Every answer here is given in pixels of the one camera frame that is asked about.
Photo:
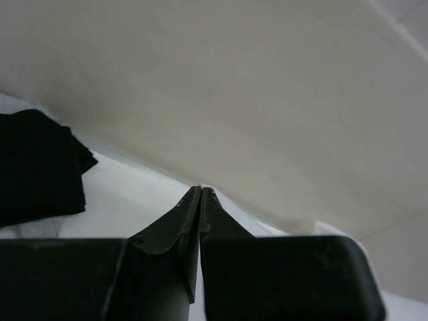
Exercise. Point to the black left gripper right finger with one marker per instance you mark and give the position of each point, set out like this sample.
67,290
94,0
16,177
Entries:
284,277

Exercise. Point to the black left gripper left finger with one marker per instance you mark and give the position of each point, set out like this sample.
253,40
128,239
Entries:
149,276

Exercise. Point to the white tank top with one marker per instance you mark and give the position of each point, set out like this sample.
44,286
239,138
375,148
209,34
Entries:
334,234

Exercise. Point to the grey folded tank top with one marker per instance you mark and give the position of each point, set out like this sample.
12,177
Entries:
30,224

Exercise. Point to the black folded tank top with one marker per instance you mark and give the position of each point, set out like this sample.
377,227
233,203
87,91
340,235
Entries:
42,164

